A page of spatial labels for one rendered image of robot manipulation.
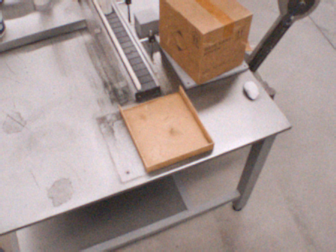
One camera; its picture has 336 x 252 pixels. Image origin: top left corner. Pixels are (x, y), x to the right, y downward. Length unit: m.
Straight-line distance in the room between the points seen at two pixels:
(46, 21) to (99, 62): 0.38
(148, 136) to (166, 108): 0.15
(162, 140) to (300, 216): 1.16
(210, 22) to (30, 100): 0.79
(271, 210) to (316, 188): 0.34
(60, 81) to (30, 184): 0.49
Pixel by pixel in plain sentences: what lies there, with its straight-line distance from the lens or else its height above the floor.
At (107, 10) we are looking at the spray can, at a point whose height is 0.91.
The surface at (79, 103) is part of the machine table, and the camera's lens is 1.50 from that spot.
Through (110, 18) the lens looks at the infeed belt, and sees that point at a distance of 1.80.
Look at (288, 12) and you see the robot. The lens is 2.03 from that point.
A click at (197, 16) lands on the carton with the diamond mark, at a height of 1.12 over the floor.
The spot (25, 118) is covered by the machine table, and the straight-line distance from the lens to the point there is 1.51.
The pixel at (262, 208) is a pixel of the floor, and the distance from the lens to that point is 2.19.
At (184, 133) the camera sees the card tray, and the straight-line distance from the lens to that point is 1.36.
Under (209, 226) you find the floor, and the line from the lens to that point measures 2.09.
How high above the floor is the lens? 1.94
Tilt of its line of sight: 54 degrees down
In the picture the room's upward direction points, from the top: straight up
